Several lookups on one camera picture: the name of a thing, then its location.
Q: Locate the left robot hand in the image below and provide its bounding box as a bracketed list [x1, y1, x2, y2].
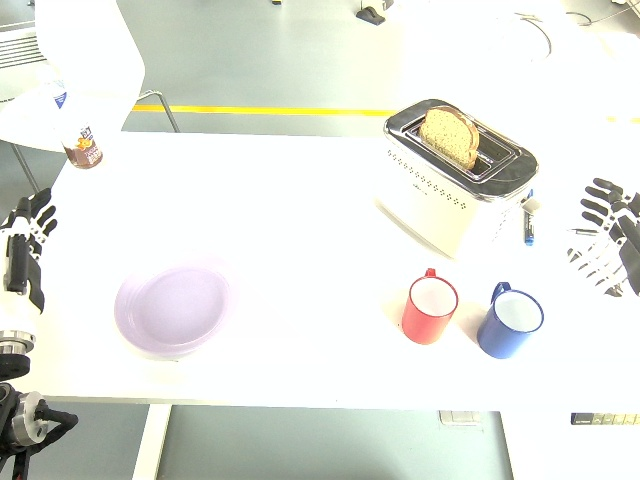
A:
[0, 187, 59, 335]

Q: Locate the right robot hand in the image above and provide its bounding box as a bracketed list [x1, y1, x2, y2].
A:
[581, 177, 640, 297]

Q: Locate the purple plate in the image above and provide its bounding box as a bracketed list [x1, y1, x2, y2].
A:
[113, 266, 236, 360]

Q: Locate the bread slice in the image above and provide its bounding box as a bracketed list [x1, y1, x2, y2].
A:
[418, 105, 480, 170]

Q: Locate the metal toast rack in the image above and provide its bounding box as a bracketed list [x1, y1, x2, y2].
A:
[566, 239, 626, 297]

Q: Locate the blue marker pen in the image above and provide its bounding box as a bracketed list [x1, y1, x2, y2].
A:
[522, 188, 537, 246]

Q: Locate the blue enamel mug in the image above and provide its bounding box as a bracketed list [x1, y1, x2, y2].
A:
[476, 282, 545, 360]

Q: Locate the clear plastic drink bottle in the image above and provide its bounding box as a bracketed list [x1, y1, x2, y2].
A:
[38, 64, 105, 170]

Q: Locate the black table control panel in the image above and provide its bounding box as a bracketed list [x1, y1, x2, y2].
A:
[570, 412, 640, 427]

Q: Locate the white table leg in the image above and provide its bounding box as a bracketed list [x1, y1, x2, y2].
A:
[499, 410, 539, 480]
[132, 403, 172, 480]

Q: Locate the cream and chrome toaster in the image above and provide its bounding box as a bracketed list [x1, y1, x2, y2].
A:
[373, 98, 541, 262]

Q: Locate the red enamel mug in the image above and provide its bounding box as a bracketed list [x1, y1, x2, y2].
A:
[401, 268, 460, 346]

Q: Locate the white radiator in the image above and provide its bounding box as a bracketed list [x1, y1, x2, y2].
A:
[0, 19, 51, 76]

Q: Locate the white chair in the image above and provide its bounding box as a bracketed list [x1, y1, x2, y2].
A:
[0, 0, 180, 201]

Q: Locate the black floor object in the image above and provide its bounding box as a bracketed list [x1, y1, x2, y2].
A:
[355, 5, 386, 25]

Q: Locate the black floor cable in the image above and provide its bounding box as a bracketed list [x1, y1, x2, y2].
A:
[517, 12, 554, 61]

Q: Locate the grey table bracket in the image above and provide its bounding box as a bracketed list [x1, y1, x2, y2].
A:
[438, 409, 482, 427]

